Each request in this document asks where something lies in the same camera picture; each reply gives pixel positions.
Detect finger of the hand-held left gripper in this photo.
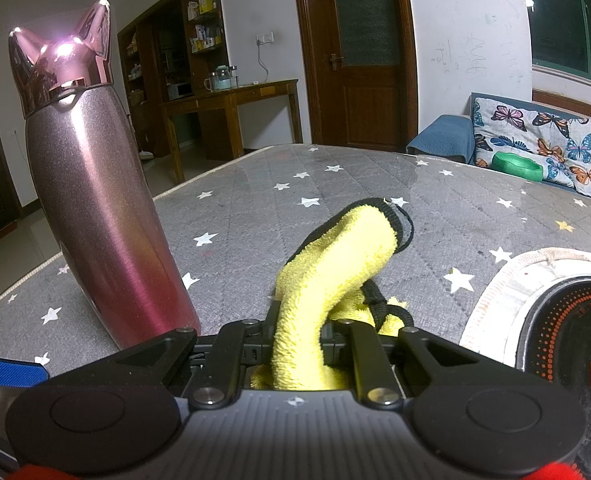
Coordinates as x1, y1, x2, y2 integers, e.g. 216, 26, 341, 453
0, 347, 52, 389

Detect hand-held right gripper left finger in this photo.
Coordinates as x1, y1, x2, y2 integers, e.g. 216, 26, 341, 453
118, 317, 276, 408

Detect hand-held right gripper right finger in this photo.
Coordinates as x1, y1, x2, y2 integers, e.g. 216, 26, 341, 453
323, 317, 479, 408

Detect yellow grey cleaning cloth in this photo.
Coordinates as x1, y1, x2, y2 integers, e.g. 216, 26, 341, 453
250, 199, 415, 392

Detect pink cat-ear thermos bottle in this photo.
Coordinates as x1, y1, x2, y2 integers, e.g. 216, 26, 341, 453
8, 0, 202, 352

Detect grey star-print table mat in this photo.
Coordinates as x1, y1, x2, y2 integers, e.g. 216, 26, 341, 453
0, 144, 591, 411

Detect round induction cooktop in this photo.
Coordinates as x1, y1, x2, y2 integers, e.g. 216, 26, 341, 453
460, 247, 591, 376

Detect black round induction cooker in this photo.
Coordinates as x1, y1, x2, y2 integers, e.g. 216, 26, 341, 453
518, 275, 591, 480

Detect blue sofa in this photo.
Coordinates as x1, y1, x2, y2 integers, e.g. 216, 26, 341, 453
406, 92, 591, 208

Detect green bowl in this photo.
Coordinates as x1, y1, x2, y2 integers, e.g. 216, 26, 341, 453
491, 151, 543, 181

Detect wooden side table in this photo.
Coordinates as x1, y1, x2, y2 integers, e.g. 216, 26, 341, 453
160, 79, 303, 184

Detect brown wooden door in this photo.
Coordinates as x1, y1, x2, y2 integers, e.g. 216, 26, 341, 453
290, 0, 419, 153

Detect mint glass teapot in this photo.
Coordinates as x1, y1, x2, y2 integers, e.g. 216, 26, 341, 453
210, 66, 234, 92

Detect wooden shelf cabinet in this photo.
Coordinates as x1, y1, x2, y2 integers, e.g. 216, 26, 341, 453
117, 0, 226, 158

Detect group of shelf boxes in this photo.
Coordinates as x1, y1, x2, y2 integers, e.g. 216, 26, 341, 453
188, 0, 224, 53

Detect wooden wall rail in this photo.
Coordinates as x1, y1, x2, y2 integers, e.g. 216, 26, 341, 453
532, 87, 591, 118

